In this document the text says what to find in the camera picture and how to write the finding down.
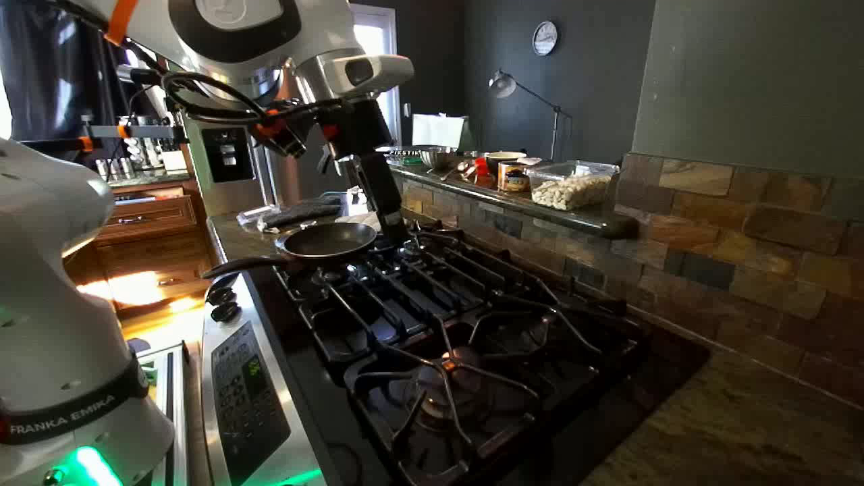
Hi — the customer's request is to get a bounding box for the black gas stove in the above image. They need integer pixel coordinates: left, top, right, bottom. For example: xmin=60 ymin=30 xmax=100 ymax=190
xmin=201 ymin=213 xmax=712 ymax=486

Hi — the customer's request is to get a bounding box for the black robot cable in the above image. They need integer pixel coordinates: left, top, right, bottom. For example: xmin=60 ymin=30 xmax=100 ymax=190
xmin=132 ymin=63 xmax=309 ymax=134

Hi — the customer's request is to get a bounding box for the white laptop screen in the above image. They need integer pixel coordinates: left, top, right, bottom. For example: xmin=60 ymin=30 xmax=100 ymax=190
xmin=411 ymin=111 xmax=472 ymax=154

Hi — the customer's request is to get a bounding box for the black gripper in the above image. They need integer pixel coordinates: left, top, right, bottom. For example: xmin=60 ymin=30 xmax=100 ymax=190
xmin=332 ymin=96 xmax=409 ymax=238

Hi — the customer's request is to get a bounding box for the steel mixing bowl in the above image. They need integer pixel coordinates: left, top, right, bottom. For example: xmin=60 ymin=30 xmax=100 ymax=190
xmin=395 ymin=146 xmax=455 ymax=173

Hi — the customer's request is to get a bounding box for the white kitchen appliance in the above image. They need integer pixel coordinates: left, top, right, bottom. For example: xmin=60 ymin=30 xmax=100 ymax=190
xmin=183 ymin=117 xmax=274 ymax=217

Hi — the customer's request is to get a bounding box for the silver desk lamp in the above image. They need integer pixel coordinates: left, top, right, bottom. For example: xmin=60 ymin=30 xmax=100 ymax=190
xmin=487 ymin=69 xmax=573 ymax=165

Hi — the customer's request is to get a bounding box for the orange strap on arm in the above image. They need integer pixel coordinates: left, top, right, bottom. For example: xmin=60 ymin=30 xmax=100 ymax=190
xmin=104 ymin=0 xmax=143 ymax=47

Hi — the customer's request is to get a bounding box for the orange measuring cup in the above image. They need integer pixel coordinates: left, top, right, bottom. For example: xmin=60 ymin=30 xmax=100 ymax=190
xmin=471 ymin=154 xmax=500 ymax=190

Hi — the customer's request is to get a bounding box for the wooden cabinet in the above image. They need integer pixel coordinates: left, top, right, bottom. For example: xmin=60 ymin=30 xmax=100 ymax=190
xmin=63 ymin=173 xmax=216 ymax=314

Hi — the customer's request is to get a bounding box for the steel frying pan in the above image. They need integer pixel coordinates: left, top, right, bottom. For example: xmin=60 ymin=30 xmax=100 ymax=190
xmin=206 ymin=217 xmax=384 ymax=281

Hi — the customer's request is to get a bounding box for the black and white bowl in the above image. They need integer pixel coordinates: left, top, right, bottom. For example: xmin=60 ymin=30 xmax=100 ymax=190
xmin=482 ymin=150 xmax=534 ymax=171

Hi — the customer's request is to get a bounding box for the tin can with label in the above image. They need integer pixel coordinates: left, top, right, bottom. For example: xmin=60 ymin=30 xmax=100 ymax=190
xmin=498 ymin=163 xmax=534 ymax=197

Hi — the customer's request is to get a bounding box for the black stove knob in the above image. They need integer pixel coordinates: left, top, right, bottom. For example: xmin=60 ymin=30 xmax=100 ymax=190
xmin=208 ymin=301 xmax=243 ymax=325
xmin=206 ymin=275 xmax=239 ymax=306

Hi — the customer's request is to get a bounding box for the clear plastic container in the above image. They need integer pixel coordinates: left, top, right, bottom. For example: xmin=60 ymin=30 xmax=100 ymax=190
xmin=527 ymin=161 xmax=623 ymax=217

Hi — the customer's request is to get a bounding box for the round wall clock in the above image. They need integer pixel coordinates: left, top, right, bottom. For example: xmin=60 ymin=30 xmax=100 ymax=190
xmin=529 ymin=19 xmax=561 ymax=59

